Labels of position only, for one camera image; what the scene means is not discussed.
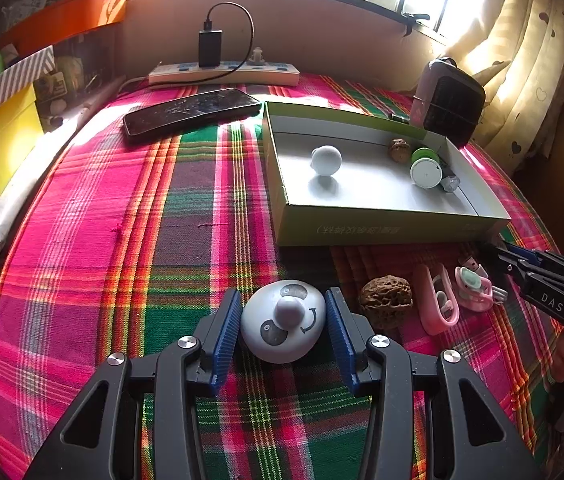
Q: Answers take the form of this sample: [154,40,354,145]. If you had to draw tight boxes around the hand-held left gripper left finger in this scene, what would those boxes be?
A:
[22,287,243,480]

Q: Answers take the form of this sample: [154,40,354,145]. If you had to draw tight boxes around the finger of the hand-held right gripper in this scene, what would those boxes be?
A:
[506,243,564,277]
[482,243,531,287]

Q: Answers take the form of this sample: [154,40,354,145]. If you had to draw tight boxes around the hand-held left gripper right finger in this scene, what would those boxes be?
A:
[324,287,543,480]

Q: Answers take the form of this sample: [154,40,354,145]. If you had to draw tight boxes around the pink clip with green pad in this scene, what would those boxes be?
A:
[454,266,494,312]

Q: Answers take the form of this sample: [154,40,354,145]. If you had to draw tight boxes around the white panda-face dome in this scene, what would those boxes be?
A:
[240,279,326,364]

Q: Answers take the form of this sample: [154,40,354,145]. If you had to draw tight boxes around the brown walnut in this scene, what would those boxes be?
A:
[388,139,412,163]
[358,275,415,331]

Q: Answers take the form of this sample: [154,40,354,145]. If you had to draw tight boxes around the pink case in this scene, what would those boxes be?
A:
[413,262,460,337]

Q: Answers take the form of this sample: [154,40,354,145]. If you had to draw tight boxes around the green and white spool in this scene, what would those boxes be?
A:
[409,146,444,190]

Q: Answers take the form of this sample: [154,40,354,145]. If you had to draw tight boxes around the green and white cardboard box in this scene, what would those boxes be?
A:
[261,101,512,247]

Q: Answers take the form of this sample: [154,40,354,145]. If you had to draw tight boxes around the white egg-shaped ball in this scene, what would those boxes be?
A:
[310,145,343,177]

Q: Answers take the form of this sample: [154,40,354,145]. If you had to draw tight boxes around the plaid cloth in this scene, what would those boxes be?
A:
[0,72,564,480]

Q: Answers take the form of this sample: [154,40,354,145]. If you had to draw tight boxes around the small grey desk heater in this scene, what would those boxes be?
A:
[408,57,486,148]

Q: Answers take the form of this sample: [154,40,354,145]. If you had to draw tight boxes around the cream heart-print curtain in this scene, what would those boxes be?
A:
[442,0,564,171]

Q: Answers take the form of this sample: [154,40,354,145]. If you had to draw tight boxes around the black smartphone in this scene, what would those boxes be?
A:
[123,87,263,140]

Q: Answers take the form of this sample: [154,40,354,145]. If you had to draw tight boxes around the white power strip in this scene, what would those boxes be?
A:
[148,61,301,87]

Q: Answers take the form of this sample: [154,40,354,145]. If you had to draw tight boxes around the black charger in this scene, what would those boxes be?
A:
[198,30,224,68]

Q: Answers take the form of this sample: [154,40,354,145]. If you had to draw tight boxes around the yellow box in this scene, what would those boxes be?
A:
[0,82,45,206]

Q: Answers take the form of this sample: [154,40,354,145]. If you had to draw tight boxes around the clear storage container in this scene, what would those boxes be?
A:
[37,30,123,126]

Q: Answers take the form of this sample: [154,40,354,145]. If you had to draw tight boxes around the striped box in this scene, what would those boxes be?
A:
[0,45,56,141]

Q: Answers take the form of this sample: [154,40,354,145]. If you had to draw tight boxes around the orange tray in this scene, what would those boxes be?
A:
[0,0,128,58]

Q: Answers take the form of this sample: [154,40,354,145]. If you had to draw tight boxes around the printed paper cards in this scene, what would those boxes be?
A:
[2,0,52,31]

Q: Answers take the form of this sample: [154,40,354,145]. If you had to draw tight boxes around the black window handle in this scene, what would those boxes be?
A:
[394,11,431,37]

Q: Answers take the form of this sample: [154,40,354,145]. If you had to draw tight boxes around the black charger cable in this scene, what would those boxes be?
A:
[202,1,255,84]

